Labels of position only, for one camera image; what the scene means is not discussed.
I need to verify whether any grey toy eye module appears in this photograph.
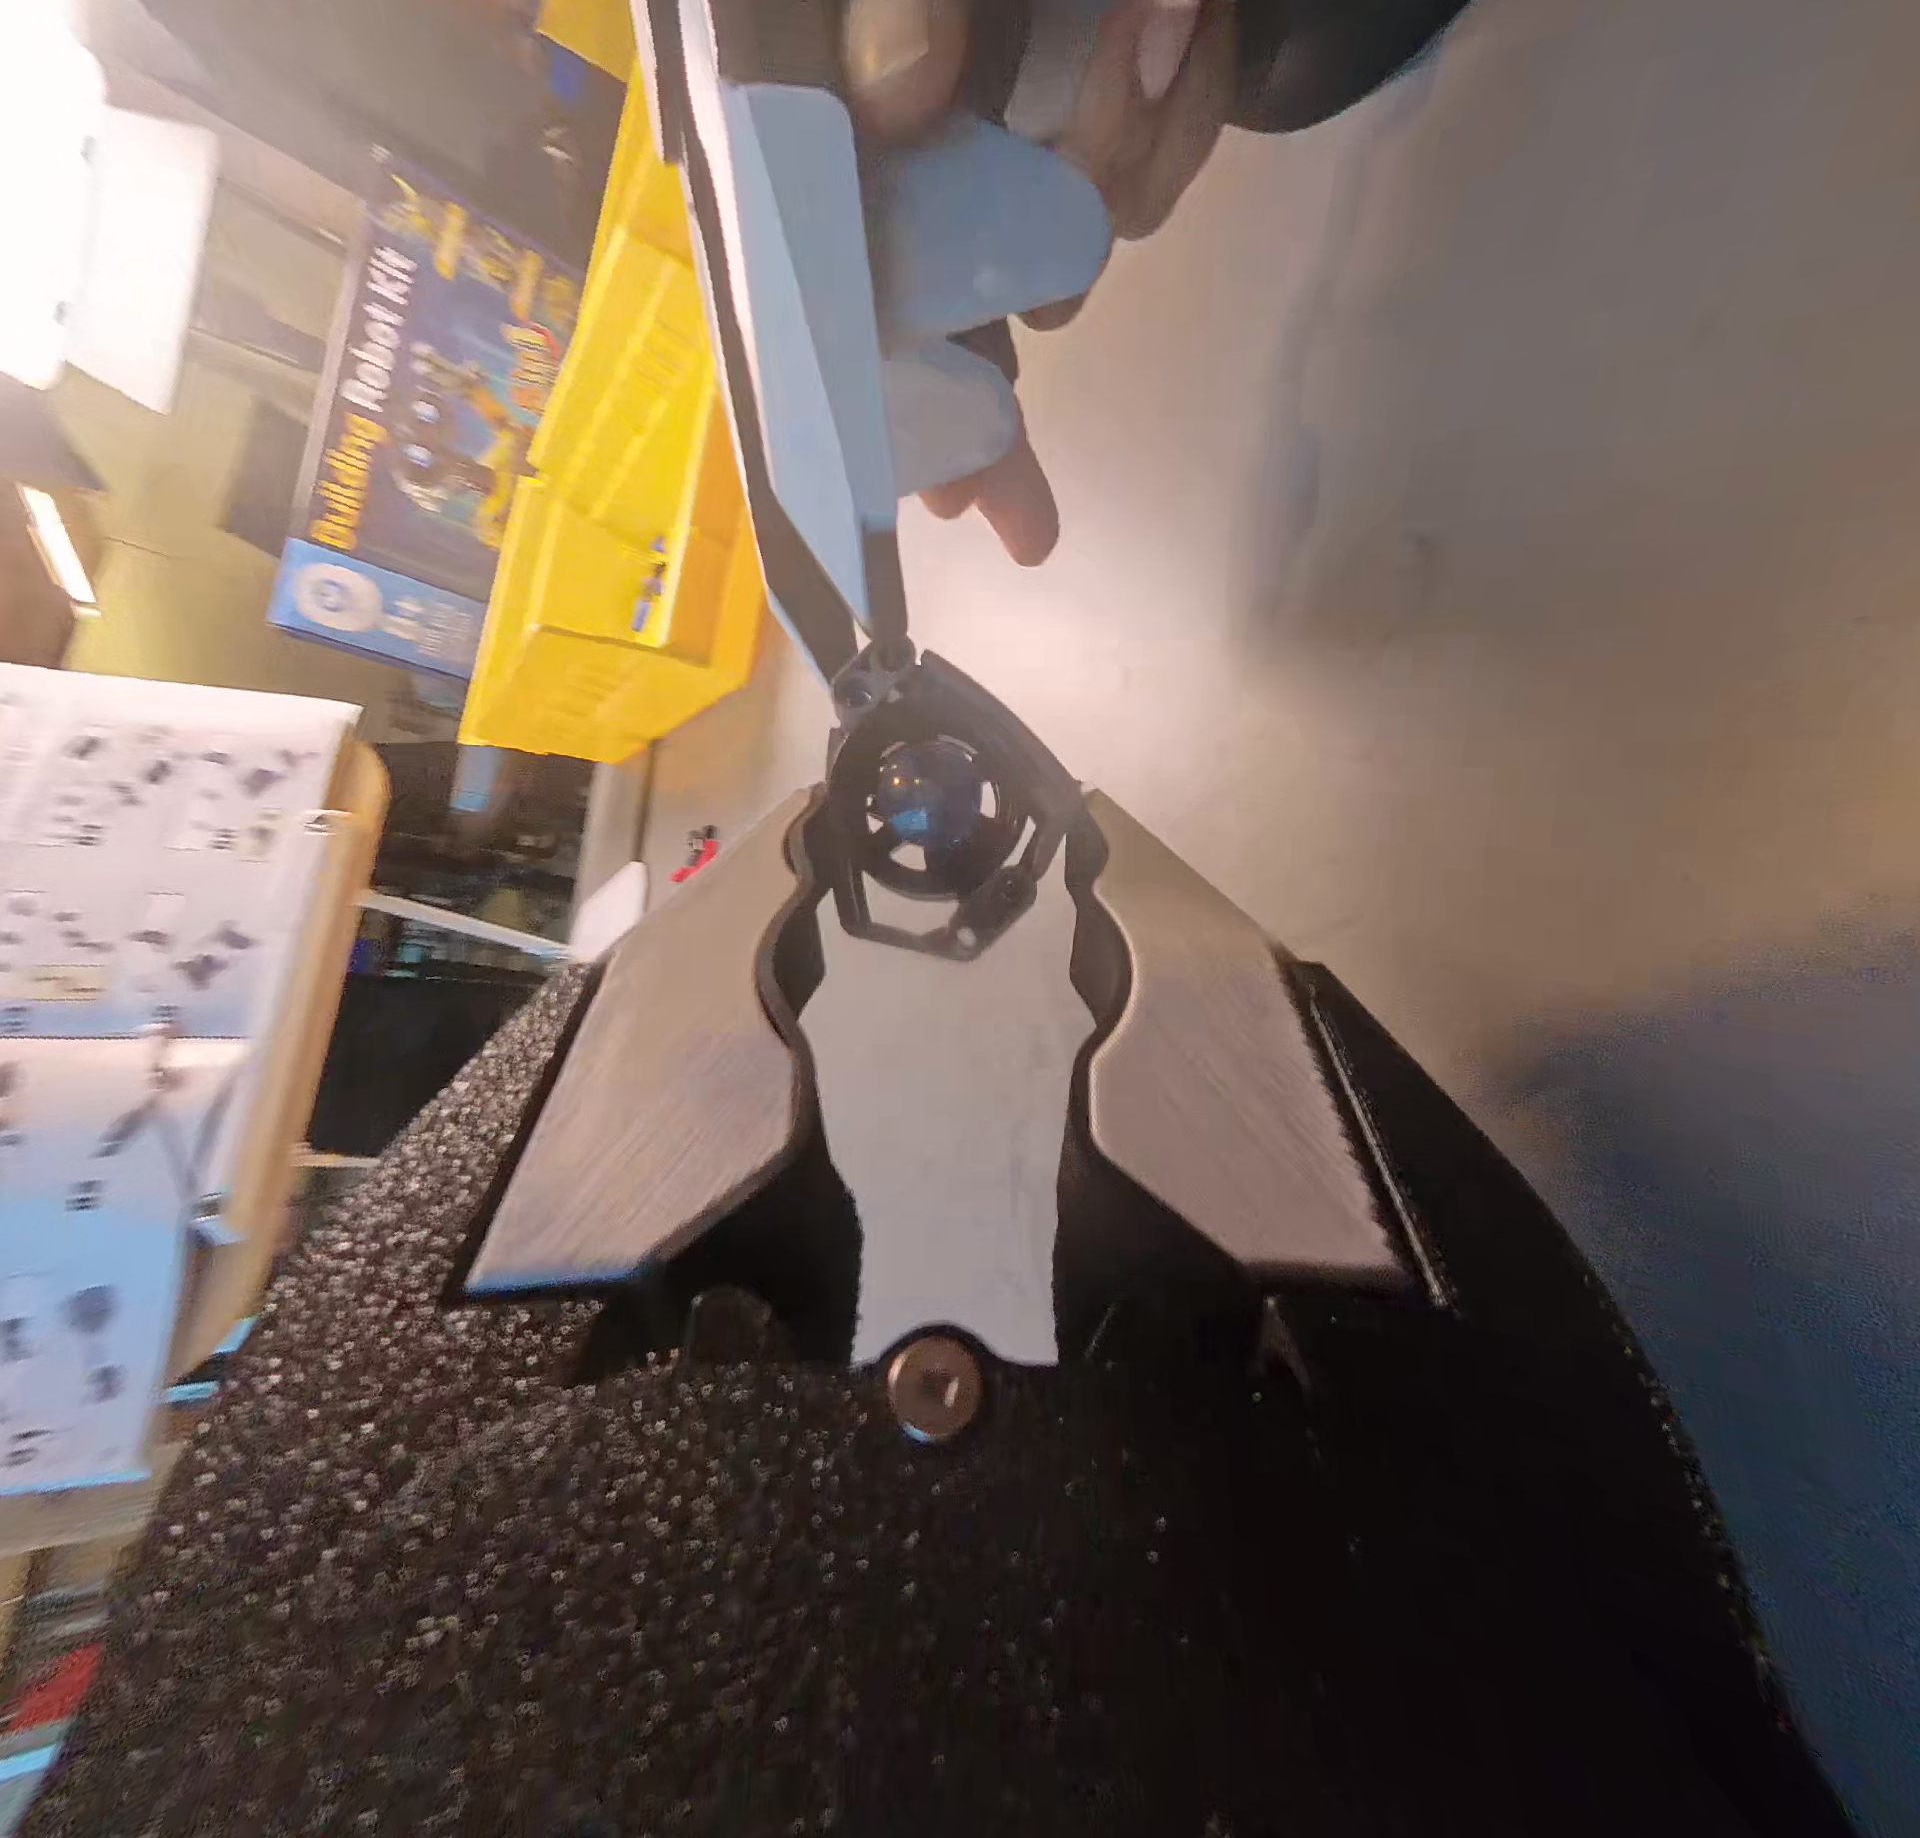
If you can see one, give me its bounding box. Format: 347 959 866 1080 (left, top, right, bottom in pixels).
823 639 1085 963

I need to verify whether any yellow plastic bin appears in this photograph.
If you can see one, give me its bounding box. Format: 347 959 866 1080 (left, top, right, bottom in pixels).
532 0 708 311
457 239 783 762

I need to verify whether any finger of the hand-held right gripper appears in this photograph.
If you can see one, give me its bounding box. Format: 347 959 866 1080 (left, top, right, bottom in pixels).
616 0 878 687
719 78 916 658

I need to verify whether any grey desk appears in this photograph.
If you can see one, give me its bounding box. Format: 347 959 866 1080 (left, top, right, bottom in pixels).
570 0 1920 1838

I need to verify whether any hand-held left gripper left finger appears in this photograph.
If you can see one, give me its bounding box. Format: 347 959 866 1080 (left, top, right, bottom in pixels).
449 784 827 1307

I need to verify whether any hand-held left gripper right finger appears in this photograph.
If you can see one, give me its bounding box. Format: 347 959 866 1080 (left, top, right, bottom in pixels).
1056 784 1419 1292

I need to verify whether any white instruction booklet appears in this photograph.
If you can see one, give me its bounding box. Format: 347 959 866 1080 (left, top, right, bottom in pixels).
0 662 363 1495

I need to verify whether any blue robot kit box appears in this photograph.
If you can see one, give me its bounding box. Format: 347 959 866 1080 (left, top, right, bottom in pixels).
269 143 587 685

